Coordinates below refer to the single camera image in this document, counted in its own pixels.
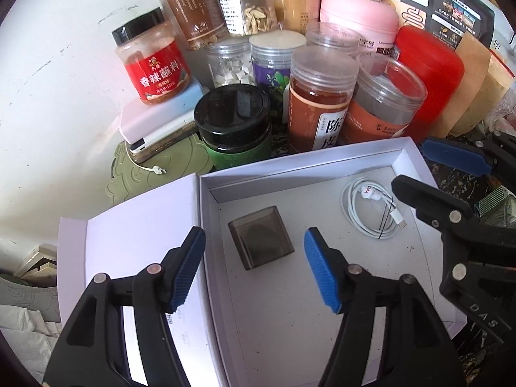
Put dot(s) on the kraft paper pouch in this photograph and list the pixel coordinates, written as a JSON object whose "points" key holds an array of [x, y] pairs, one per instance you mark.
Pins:
{"points": [[471, 84]]}

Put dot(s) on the red label spice jar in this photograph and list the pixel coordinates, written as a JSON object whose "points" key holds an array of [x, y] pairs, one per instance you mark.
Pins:
{"points": [[157, 72]]}

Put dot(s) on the dark translucent square case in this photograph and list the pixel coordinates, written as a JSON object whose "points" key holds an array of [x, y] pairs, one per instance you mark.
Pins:
{"points": [[262, 238]]}

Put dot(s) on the green jar with black lid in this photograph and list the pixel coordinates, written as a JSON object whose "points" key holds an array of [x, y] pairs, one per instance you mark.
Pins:
{"points": [[234, 125]]}

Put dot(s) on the tall brown powder jar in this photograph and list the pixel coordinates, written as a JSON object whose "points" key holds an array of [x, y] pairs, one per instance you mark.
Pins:
{"points": [[189, 8]]}

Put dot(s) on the green mat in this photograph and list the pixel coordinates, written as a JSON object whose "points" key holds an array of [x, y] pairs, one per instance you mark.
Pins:
{"points": [[173, 173]]}

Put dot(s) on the black snack pouch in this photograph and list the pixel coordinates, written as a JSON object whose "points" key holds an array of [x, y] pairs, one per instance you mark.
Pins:
{"points": [[443, 0]]}

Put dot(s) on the white cloth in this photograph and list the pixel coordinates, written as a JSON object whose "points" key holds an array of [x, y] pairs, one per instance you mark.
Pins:
{"points": [[24, 338]]}

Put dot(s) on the white box lid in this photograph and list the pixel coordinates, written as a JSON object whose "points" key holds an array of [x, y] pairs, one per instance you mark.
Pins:
{"points": [[133, 229]]}

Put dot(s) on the orange label jar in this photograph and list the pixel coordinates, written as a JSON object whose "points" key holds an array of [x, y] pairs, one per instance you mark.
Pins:
{"points": [[379, 105]]}

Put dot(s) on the gold edged power bank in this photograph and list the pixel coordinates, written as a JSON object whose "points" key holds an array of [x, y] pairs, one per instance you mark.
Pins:
{"points": [[161, 143]]}

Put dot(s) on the dried peel jar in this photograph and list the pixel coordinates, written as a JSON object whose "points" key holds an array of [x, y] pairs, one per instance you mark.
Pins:
{"points": [[318, 100]]}

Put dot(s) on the purple label jar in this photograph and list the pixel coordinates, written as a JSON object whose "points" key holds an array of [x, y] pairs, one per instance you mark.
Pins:
{"points": [[274, 62]]}

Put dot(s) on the tan jar with dark lid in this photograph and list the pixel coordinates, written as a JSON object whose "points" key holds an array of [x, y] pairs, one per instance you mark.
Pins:
{"points": [[294, 6]]}

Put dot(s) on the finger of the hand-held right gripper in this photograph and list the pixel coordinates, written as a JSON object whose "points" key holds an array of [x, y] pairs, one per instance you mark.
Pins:
{"points": [[455, 155], [427, 199]]}

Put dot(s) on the white cubes jar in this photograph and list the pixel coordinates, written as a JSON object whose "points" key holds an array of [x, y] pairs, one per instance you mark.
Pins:
{"points": [[229, 66]]}

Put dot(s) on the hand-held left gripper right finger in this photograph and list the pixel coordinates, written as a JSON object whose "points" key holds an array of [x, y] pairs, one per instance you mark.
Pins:
{"points": [[322, 270]]}

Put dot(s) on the white cardboard box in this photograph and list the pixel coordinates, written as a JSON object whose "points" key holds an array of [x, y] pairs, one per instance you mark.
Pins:
{"points": [[282, 322]]}

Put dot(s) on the red canister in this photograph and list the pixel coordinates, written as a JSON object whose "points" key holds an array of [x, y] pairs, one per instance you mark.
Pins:
{"points": [[431, 76]]}

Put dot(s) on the grey-green quilted cloth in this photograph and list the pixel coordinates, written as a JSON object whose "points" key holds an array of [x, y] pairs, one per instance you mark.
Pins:
{"points": [[24, 290]]}

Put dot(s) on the dried slices jar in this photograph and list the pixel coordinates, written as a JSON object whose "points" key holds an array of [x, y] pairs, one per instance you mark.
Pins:
{"points": [[246, 4]]}

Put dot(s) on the pink plastic jar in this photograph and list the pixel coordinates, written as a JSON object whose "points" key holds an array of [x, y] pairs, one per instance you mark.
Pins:
{"points": [[358, 16]]}

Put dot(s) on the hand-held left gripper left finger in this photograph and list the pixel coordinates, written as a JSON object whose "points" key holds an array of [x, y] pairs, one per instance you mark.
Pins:
{"points": [[187, 266]]}

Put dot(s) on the pale lavender power bank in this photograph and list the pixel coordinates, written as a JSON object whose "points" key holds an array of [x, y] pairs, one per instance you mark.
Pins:
{"points": [[161, 113]]}

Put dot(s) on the green patterned packet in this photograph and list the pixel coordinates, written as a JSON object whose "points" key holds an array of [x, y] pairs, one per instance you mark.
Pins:
{"points": [[498, 207]]}

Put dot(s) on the clear plastic jar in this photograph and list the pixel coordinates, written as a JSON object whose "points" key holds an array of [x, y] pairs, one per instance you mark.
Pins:
{"points": [[330, 38]]}

